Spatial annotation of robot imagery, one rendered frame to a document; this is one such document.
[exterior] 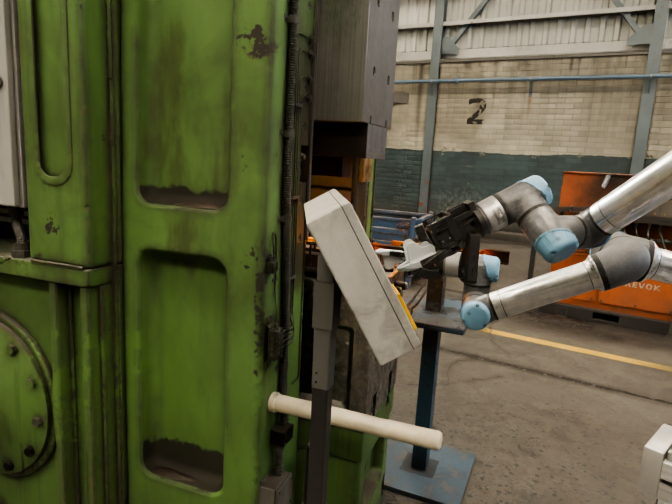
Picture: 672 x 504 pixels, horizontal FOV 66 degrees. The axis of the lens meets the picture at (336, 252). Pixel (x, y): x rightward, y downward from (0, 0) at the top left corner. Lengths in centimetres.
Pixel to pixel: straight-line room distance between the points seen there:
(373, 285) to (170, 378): 87
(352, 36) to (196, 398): 107
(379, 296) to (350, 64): 76
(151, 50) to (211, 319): 72
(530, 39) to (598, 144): 200
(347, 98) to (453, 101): 804
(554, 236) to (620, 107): 789
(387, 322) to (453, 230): 32
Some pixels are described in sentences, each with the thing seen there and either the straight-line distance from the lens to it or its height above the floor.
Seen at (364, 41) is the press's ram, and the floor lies 157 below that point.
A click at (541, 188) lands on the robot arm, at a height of 123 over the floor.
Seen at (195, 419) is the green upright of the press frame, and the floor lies 52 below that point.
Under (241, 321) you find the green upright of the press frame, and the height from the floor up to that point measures 85.
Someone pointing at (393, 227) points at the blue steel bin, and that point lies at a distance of 528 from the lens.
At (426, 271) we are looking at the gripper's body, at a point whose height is 95.
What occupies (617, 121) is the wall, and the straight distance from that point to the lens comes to 896.
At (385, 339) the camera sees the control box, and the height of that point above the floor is 97.
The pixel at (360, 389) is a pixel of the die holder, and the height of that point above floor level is 60.
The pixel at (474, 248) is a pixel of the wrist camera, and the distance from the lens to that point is 116.
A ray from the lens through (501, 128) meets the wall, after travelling 918.
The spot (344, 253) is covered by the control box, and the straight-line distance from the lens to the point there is 85.
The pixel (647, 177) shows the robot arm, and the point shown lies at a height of 126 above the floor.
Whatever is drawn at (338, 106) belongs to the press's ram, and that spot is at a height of 140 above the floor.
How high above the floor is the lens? 127
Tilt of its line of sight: 10 degrees down
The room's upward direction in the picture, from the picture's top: 3 degrees clockwise
